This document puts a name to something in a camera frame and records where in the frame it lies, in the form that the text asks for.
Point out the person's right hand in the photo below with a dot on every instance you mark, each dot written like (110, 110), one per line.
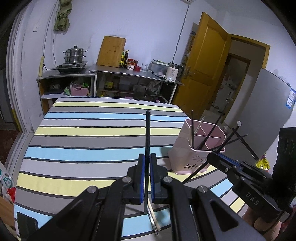
(274, 230)

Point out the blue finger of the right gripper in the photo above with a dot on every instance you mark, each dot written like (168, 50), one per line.
(225, 162)

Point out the dark oil bottle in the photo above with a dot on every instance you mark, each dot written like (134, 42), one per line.
(125, 59)

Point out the green hanging cloth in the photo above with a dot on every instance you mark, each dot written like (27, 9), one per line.
(62, 21)

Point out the yellow wooden door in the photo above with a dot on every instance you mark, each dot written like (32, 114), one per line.
(205, 65)

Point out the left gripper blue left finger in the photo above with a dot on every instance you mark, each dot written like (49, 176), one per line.
(139, 179)

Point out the stainless steel steamer pot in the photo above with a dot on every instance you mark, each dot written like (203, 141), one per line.
(74, 55)

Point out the low steel side shelf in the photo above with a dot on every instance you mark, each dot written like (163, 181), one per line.
(54, 85)

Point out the steel kitchen counter shelf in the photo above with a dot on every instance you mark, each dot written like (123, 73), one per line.
(133, 77)

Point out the grey refrigerator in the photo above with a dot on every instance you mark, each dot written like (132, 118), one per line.
(267, 110)

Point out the pink storage basket on shelf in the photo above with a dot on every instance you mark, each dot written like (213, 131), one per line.
(79, 91)

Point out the clear plastic container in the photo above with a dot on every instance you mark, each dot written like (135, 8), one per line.
(159, 68)

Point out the pink plastic utensil basket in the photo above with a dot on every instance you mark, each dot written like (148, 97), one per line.
(184, 159)

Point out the black chopstick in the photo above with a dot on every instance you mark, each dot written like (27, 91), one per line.
(211, 131)
(192, 130)
(220, 147)
(217, 151)
(147, 159)
(245, 144)

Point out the white power strip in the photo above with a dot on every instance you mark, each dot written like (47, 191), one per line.
(41, 66)

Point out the black induction cooker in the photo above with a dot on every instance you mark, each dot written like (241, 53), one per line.
(71, 68)

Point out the white electric kettle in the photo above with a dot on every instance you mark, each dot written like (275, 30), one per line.
(174, 71)

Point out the striped tablecloth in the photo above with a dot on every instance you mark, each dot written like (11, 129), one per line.
(89, 141)

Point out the red lidded jar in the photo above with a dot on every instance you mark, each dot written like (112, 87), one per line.
(131, 64)

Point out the beige wooden chopstick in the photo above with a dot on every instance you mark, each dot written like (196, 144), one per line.
(195, 132)
(155, 225)

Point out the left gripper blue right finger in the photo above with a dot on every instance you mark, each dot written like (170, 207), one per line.
(155, 176)

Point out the wooden cutting board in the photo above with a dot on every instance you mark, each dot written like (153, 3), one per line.
(110, 51)

